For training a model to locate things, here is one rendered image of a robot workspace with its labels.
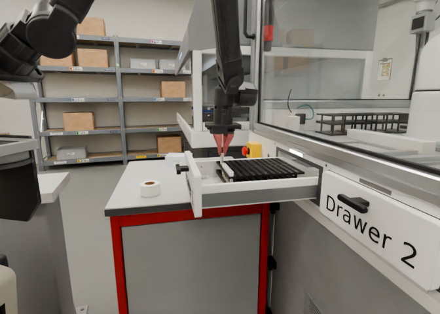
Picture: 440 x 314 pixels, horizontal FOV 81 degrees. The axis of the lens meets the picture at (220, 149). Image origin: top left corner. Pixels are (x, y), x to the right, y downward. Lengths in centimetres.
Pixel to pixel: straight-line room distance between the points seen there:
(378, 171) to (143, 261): 78
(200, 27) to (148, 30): 347
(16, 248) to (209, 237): 75
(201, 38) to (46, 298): 143
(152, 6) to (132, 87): 141
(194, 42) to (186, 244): 107
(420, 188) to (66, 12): 67
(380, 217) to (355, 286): 22
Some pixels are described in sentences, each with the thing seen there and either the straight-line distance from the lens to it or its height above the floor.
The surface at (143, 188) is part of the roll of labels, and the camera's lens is 96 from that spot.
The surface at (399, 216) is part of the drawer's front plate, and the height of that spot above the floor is 91.
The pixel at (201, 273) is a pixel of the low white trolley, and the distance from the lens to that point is 106.
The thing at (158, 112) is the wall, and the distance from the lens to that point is 490.
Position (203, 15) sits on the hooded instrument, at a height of 155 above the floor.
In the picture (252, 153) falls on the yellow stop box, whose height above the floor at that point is 87.
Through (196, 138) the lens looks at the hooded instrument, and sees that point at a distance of 155.
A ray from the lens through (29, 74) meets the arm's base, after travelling 68.
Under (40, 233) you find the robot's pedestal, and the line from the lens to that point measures 127.
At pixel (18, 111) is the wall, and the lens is 517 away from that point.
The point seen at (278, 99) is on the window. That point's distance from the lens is 100.
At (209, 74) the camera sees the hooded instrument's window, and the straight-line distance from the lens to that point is 157.
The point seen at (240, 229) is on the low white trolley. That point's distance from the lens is 100.
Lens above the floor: 111
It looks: 12 degrees down
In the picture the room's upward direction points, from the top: straight up
